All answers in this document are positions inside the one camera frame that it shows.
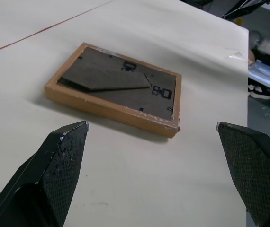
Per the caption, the white storage shelf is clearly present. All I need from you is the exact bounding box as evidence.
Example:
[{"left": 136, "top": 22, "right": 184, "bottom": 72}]
[{"left": 248, "top": 4, "right": 270, "bottom": 96}]

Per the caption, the clear tape scrap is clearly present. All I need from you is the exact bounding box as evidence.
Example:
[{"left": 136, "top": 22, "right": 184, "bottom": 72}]
[{"left": 228, "top": 51, "right": 244, "bottom": 60}]

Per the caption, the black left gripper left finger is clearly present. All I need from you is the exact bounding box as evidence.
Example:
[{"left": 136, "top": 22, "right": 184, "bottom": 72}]
[{"left": 0, "top": 121, "right": 90, "bottom": 227}]

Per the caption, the red tape line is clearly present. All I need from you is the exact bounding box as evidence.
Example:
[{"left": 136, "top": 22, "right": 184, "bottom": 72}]
[{"left": 0, "top": 0, "right": 117, "bottom": 57}]

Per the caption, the wooden picture frame face down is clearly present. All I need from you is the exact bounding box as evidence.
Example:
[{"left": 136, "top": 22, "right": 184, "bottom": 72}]
[{"left": 44, "top": 42, "right": 182, "bottom": 140}]

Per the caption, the clear plastic packaging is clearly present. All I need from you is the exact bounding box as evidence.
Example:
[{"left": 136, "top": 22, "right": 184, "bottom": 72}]
[{"left": 248, "top": 59, "right": 270, "bottom": 85}]

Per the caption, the black tripod leg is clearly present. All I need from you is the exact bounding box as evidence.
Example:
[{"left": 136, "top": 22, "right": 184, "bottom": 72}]
[{"left": 222, "top": 0, "right": 270, "bottom": 20}]

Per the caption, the brown frame stand flap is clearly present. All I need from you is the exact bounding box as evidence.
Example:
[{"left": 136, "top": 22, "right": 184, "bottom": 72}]
[{"left": 62, "top": 65, "right": 152, "bottom": 92}]

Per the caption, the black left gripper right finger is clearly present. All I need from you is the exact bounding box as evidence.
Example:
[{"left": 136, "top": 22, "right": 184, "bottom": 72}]
[{"left": 216, "top": 122, "right": 270, "bottom": 227}]

